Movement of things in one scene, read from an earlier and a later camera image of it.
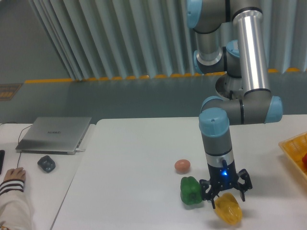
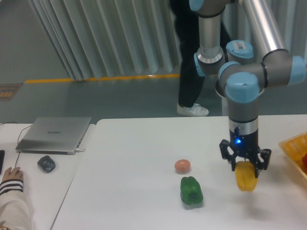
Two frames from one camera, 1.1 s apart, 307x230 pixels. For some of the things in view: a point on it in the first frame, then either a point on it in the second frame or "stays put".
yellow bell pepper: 228,209 → 245,176
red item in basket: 304,160 stays put
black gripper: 224,177 → 245,145
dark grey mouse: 46,164 stays put
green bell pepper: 190,190 stays put
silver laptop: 59,135 stays put
